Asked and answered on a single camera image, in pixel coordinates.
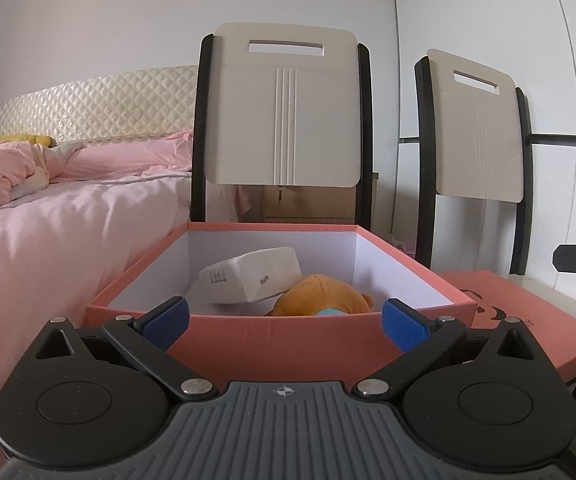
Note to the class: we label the orange plush bear toy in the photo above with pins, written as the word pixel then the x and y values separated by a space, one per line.
pixel 320 294

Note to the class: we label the beige folding chair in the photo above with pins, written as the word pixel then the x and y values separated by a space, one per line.
pixel 475 142
pixel 283 105

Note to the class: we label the small pink gift box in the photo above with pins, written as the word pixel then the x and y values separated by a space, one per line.
pixel 397 243

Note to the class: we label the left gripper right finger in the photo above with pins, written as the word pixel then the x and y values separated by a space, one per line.
pixel 424 343

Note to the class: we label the yellow plush on bed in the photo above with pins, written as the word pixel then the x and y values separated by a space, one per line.
pixel 30 138

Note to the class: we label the pink shoe box base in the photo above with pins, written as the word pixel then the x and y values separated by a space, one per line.
pixel 245 343

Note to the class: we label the pink shoe box lid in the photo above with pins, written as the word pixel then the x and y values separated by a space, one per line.
pixel 498 298

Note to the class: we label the quilted cream headboard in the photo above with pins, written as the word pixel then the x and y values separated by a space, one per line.
pixel 131 106

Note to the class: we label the bed with pink bedding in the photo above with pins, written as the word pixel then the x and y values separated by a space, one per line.
pixel 61 245

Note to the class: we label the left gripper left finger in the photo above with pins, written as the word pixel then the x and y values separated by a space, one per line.
pixel 143 342

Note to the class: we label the left beige folding chair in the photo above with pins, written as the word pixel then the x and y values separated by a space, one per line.
pixel 283 105

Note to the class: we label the wooden drawer cabinet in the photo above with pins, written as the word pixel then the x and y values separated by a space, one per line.
pixel 297 204

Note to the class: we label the right beige folding chair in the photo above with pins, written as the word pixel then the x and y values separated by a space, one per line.
pixel 475 142

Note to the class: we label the white tissue pack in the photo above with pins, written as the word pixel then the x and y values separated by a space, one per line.
pixel 251 277

